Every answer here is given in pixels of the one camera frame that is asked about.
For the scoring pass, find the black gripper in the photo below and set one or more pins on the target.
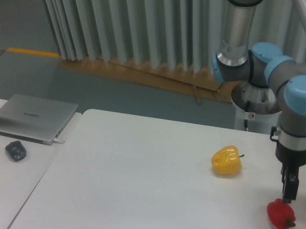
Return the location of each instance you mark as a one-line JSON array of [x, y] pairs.
[[291, 152]]

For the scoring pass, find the pale green pleated curtain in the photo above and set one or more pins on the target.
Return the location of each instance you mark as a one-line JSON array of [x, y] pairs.
[[205, 42]]

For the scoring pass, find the silver closed laptop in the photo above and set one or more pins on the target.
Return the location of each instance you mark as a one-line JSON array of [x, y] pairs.
[[35, 118]]

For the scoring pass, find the black round controller device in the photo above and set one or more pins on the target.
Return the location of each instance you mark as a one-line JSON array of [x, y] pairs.
[[16, 151]]

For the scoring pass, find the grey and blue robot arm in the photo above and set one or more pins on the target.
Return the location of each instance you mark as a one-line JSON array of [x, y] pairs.
[[300, 77]]

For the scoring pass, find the white laptop cable plug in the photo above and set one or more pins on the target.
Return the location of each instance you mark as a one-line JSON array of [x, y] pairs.
[[57, 141]]

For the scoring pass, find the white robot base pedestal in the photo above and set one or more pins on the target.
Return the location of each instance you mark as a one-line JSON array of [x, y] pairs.
[[256, 108]]

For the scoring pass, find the red bell pepper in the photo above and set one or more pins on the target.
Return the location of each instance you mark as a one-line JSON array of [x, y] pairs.
[[281, 215]]

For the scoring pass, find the yellow bell pepper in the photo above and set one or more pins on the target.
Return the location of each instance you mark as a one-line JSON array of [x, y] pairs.
[[227, 161]]

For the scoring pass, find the brown cardboard sheet on floor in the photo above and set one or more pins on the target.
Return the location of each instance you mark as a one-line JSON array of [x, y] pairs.
[[147, 76]]

